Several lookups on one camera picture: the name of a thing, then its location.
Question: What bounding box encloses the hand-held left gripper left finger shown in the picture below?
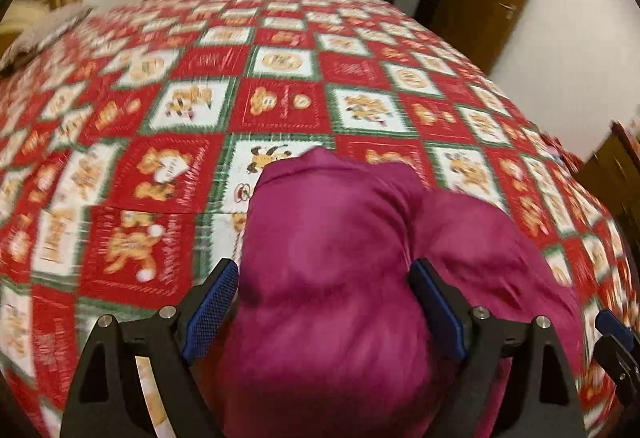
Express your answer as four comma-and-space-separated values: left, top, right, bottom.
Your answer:
60, 258, 240, 438

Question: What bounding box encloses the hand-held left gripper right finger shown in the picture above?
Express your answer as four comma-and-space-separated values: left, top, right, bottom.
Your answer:
408, 258, 586, 438

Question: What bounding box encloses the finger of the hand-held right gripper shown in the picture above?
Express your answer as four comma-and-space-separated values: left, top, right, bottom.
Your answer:
595, 309, 640, 406

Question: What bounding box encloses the magenta down jacket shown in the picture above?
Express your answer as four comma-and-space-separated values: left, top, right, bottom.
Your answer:
192, 145, 586, 438

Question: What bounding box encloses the wooden cabinet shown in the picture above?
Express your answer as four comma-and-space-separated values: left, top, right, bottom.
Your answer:
575, 121, 640, 239

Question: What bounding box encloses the red printed patchwork blanket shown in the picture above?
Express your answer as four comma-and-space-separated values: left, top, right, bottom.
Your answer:
0, 0, 636, 438

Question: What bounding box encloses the grey pillow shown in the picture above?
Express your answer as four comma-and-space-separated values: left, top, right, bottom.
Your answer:
0, 3, 97, 70

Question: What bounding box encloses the beige headboard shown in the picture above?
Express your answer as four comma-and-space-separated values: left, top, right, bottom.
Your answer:
0, 0, 51, 55

